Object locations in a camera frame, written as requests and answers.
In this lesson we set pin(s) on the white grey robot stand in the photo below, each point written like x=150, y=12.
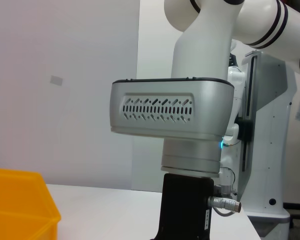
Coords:
x=277, y=125

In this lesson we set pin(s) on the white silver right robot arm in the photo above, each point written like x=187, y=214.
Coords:
x=202, y=50

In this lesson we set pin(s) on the grey wall outlet plate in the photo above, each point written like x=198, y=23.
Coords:
x=56, y=80

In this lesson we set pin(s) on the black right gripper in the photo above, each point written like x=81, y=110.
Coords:
x=182, y=207

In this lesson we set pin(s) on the yellow plastic bin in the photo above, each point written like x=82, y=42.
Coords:
x=15, y=200

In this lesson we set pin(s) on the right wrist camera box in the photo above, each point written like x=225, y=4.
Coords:
x=165, y=125

